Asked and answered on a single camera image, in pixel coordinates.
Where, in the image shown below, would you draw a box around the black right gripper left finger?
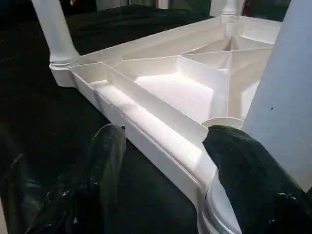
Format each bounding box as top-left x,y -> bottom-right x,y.
24,123 -> 127,234

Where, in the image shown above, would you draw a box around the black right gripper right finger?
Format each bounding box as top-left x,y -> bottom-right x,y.
203,125 -> 312,234

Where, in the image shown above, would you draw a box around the white plastic table leg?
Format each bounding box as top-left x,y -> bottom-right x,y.
220,0 -> 239,24
31,0 -> 79,70
243,0 -> 312,195

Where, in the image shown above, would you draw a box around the black work mat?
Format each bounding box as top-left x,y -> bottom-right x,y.
0,4 -> 312,234

